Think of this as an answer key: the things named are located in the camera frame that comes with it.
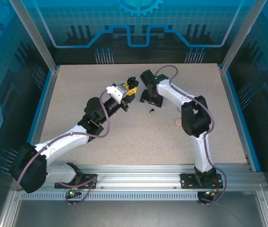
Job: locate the pink earbud charging case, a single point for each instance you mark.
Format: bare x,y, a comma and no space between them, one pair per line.
177,122

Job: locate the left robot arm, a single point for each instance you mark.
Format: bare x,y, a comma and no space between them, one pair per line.
60,144

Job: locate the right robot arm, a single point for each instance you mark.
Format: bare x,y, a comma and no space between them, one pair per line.
171,92

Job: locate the black earbud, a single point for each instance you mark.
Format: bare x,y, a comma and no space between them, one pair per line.
151,110

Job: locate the small circuit board with LEDs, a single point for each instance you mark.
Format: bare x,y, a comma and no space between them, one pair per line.
209,193
72,193

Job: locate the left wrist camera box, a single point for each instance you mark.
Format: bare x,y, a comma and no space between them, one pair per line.
117,93

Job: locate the side rail with blue trim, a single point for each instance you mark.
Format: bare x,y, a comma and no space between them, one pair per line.
234,99
44,104

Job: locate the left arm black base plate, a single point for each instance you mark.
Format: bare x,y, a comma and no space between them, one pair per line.
90,182

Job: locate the aluminium mounting rail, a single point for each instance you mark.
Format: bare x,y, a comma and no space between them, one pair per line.
136,176

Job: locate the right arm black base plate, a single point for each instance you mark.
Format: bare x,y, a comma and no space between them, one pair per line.
188,182

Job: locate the aluminium frame post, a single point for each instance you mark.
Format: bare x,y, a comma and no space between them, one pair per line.
38,37
239,37

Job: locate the metal bench frame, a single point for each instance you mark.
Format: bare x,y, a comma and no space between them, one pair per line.
136,215

